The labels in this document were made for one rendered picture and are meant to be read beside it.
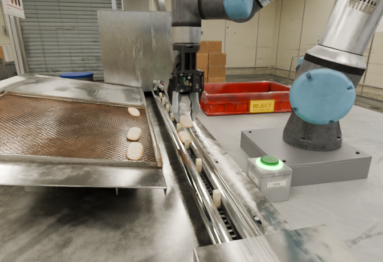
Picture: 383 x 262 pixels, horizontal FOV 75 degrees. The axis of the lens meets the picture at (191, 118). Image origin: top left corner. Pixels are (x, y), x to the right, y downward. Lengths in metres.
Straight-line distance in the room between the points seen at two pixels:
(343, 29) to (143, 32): 1.11
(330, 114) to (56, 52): 7.72
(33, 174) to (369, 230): 0.61
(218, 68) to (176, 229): 5.02
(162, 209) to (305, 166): 0.34
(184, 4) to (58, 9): 7.41
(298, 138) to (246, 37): 7.93
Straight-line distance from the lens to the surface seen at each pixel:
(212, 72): 5.39
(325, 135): 0.72
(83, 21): 7.85
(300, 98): 0.55
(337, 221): 0.59
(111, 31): 1.48
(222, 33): 8.27
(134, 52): 1.48
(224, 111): 1.15
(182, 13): 0.64
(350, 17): 0.56
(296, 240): 0.36
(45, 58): 8.08
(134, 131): 0.71
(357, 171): 0.75
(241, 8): 0.60
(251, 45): 8.66
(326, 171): 0.69
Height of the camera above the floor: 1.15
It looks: 17 degrees down
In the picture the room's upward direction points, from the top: straight up
